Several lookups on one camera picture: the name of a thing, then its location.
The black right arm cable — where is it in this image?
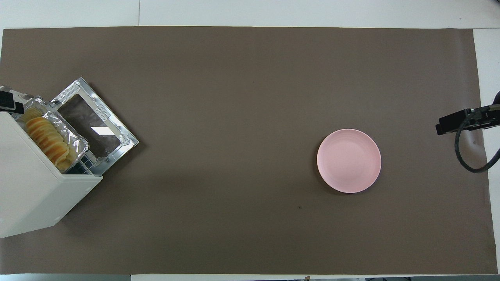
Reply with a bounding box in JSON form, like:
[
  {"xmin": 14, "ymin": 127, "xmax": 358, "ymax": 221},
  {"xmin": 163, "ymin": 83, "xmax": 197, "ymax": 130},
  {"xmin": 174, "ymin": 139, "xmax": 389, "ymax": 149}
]
[{"xmin": 455, "ymin": 113, "xmax": 500, "ymax": 173}]

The brown table mat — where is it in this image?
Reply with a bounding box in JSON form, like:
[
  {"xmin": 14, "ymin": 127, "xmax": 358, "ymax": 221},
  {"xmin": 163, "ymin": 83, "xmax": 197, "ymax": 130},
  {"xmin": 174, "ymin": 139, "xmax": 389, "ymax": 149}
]
[{"xmin": 0, "ymin": 26, "xmax": 498, "ymax": 276}]

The oven wire rack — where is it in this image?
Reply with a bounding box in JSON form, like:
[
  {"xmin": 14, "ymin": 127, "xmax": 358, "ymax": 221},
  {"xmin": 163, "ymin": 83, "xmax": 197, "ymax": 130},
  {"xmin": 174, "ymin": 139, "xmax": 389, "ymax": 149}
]
[{"xmin": 68, "ymin": 150, "xmax": 98, "ymax": 175}]

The cream toaster oven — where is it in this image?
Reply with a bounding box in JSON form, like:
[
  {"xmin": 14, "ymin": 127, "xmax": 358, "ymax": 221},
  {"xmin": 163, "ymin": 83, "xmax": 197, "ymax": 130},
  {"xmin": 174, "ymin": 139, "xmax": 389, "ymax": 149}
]
[{"xmin": 0, "ymin": 86, "xmax": 104, "ymax": 238}]

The pink round plate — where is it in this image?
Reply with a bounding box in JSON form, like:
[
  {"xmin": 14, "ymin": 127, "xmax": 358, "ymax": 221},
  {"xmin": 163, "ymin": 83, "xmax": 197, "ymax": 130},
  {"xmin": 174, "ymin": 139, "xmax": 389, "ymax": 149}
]
[{"xmin": 317, "ymin": 129, "xmax": 382, "ymax": 194}]

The aluminium foil tray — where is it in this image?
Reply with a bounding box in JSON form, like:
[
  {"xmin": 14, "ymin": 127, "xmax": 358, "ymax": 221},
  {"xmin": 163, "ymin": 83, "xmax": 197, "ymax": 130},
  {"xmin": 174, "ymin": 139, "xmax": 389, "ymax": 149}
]
[{"xmin": 14, "ymin": 98, "xmax": 89, "ymax": 174}]

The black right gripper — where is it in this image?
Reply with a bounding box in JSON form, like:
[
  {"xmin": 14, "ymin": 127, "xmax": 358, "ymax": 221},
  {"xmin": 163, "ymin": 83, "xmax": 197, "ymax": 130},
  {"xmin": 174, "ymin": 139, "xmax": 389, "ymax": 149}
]
[{"xmin": 436, "ymin": 92, "xmax": 500, "ymax": 135}]

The glass oven door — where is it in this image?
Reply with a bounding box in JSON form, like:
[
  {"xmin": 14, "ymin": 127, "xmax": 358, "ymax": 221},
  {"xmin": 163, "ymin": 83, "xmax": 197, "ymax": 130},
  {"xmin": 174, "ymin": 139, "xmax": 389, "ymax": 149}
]
[{"xmin": 51, "ymin": 77, "xmax": 139, "ymax": 175}]

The sliced yellow bread loaf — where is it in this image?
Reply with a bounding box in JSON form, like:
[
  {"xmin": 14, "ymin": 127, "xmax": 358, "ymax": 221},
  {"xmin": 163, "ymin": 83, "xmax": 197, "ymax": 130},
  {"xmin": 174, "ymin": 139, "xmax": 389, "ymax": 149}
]
[{"xmin": 24, "ymin": 108, "xmax": 73, "ymax": 169}]

